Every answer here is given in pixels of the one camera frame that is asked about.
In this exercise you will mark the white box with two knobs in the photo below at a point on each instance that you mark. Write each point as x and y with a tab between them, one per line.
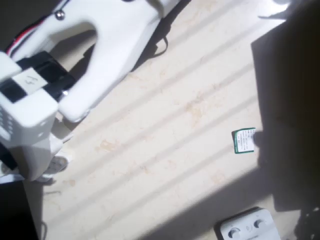
250	225

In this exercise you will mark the large dark box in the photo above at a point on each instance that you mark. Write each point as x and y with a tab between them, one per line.
287	100

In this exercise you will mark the green white paper label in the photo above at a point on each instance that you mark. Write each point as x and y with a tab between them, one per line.
243	141

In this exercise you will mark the black speckled object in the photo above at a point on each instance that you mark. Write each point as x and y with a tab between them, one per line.
310	225

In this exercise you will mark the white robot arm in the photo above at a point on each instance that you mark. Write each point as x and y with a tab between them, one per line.
112	50

